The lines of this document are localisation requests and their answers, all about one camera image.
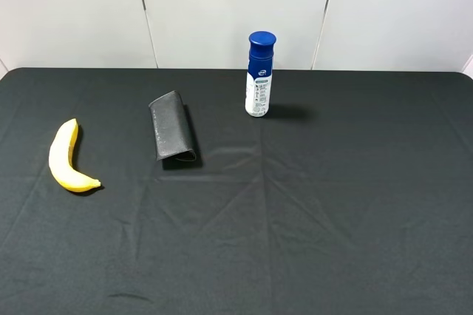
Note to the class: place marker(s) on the blue white lotion bottle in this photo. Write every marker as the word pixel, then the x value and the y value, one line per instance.
pixel 259 73

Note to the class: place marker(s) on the black leather wallet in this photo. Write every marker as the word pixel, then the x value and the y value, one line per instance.
pixel 172 132

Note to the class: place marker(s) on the black tablecloth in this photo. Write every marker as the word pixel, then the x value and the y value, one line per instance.
pixel 353 195

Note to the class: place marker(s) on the yellow banana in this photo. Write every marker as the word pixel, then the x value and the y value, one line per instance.
pixel 60 160

